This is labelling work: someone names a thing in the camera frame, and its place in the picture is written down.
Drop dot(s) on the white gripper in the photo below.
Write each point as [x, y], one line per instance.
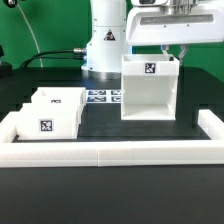
[175, 22]

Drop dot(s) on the white drawer cabinet box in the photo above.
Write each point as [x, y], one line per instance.
[149, 87]

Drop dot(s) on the white front drawer tray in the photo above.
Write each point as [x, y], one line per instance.
[49, 121]

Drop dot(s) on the white drawer tray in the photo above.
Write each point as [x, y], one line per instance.
[70, 95]
[49, 121]

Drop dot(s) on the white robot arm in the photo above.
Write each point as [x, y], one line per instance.
[116, 29]

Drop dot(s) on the white rear drawer tray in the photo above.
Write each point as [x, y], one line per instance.
[70, 95]

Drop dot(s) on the printed marker sheet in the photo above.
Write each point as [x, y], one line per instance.
[103, 96]

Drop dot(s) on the black device at left edge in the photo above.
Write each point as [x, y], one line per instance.
[5, 68]

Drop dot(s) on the white U-shaped border frame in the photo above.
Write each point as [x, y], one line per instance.
[128, 153]

